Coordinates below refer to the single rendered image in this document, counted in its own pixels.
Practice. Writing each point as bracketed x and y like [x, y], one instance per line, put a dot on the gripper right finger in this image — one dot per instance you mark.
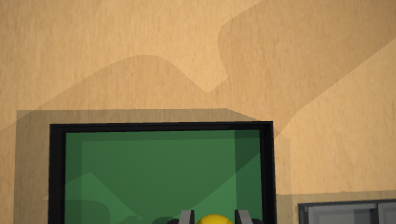
[243, 217]

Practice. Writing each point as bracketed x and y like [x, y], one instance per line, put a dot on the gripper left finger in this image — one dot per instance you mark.
[186, 217]

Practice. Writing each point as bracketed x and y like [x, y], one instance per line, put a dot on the yellow ball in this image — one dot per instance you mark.
[214, 219]

